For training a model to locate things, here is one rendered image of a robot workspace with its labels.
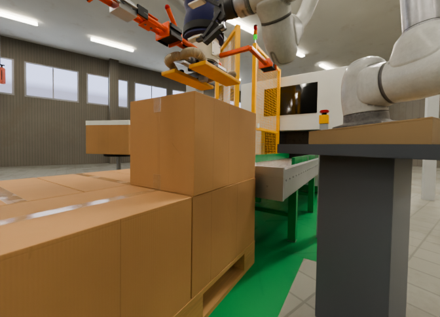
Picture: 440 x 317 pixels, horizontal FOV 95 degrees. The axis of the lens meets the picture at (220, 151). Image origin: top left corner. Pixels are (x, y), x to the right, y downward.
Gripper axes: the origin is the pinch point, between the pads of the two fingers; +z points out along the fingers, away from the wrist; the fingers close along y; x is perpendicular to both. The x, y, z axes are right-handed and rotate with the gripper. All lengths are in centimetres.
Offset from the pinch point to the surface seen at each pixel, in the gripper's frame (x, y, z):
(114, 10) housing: -23.3, 2.9, 15.1
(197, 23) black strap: 16.0, -11.0, 10.5
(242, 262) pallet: 41, 116, -4
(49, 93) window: 200, -120, 797
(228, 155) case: 22, 54, -5
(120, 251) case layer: -33, 77, -4
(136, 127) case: -4, 41, 30
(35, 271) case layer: -50, 74, -4
